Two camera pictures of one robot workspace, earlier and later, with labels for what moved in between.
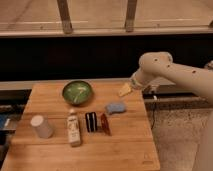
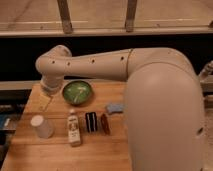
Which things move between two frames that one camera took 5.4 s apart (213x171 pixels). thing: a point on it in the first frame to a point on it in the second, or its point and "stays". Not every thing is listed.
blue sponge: x=115 y=108 stays
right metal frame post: x=130 y=15 stays
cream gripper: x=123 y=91 to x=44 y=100
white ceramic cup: x=41 y=126 stays
